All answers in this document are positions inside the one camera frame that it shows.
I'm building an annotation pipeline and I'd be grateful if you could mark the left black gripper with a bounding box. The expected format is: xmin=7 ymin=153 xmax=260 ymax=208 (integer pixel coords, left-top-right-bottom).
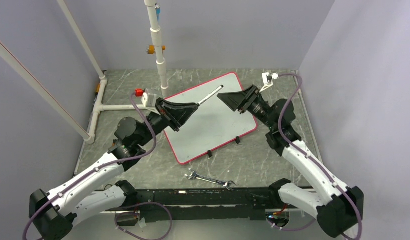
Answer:
xmin=136 ymin=97 xmax=197 ymax=147

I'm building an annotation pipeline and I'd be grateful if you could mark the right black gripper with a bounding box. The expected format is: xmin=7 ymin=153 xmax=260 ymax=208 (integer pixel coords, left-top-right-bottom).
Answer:
xmin=217 ymin=85 xmax=277 ymax=131

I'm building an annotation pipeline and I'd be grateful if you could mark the black white marker pen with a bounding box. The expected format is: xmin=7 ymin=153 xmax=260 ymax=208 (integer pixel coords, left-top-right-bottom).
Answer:
xmin=197 ymin=85 xmax=224 ymax=106

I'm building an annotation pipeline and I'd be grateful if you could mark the red framed whiteboard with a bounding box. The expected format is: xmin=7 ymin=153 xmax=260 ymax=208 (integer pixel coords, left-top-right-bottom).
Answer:
xmin=164 ymin=72 xmax=258 ymax=165

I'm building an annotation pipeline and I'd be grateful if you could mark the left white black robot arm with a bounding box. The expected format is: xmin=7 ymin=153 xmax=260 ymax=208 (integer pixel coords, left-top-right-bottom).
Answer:
xmin=28 ymin=98 xmax=200 ymax=240

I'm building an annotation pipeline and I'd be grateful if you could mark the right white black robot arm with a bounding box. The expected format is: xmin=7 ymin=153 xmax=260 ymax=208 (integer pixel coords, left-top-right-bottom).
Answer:
xmin=217 ymin=85 xmax=364 ymax=239

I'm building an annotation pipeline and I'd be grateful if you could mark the silver double ended wrench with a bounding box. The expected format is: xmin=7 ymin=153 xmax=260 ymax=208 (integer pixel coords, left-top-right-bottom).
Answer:
xmin=184 ymin=168 xmax=236 ymax=191

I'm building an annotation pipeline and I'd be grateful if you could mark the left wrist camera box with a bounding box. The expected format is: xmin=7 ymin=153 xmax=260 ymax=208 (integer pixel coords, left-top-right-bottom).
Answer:
xmin=134 ymin=88 xmax=161 ymax=111

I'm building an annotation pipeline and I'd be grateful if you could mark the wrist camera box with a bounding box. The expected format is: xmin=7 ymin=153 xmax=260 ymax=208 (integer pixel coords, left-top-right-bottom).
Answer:
xmin=134 ymin=88 xmax=161 ymax=111
xmin=259 ymin=72 xmax=279 ymax=93

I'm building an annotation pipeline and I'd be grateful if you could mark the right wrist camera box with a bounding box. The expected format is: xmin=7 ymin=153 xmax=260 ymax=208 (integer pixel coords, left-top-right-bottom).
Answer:
xmin=259 ymin=72 xmax=279 ymax=93

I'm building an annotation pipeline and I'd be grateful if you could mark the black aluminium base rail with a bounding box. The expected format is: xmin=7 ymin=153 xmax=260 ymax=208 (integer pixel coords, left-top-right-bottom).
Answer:
xmin=54 ymin=187 xmax=346 ymax=229

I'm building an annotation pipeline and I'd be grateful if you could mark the white pvc pipe frame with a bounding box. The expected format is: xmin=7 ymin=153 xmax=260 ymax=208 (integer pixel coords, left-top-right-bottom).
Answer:
xmin=0 ymin=0 xmax=168 ymax=145

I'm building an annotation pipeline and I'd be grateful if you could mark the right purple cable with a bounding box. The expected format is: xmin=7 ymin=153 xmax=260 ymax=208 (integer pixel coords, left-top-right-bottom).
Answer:
xmin=266 ymin=72 xmax=363 ymax=240

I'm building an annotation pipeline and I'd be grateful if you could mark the purple cable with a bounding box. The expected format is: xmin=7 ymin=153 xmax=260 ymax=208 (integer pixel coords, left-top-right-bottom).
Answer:
xmin=266 ymin=72 xmax=363 ymax=240
xmin=22 ymin=92 xmax=173 ymax=240

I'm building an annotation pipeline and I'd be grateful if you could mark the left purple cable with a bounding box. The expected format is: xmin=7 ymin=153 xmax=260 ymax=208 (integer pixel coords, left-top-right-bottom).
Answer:
xmin=22 ymin=92 xmax=173 ymax=240

